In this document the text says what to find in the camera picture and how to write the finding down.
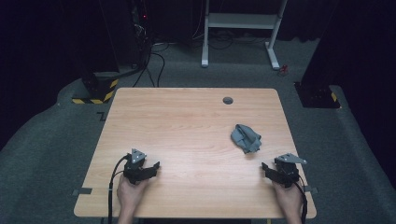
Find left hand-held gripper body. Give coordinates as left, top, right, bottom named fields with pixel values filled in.
left=122, top=148, right=149, bottom=185

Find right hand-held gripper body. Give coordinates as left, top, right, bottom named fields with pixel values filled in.
left=274, top=153, right=308, bottom=189

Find grey-blue cleaning cloth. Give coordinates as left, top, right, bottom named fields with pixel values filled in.
left=230, top=123, right=262, bottom=154

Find person's left hand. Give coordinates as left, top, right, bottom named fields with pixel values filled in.
left=117, top=175, right=151, bottom=216

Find person's right hand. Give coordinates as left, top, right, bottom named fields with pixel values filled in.
left=272, top=180, right=304, bottom=217

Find black yellow striped stand base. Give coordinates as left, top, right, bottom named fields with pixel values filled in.
left=71, top=72, right=120, bottom=105

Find dark equipment rack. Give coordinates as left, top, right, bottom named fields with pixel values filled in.
left=130, top=0, right=154, bottom=68

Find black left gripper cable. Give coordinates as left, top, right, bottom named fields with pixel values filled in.
left=107, top=154, right=131, bottom=224

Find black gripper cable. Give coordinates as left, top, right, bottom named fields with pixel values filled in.
left=107, top=154, right=131, bottom=224
left=292, top=180, right=309, bottom=224

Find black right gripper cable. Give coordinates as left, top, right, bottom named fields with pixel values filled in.
left=292, top=180, right=309, bottom=224

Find black floor cables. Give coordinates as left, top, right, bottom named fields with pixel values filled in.
left=132, top=39, right=171, bottom=89

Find white metal stand frame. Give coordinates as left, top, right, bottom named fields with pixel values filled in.
left=201, top=0, right=290, bottom=71

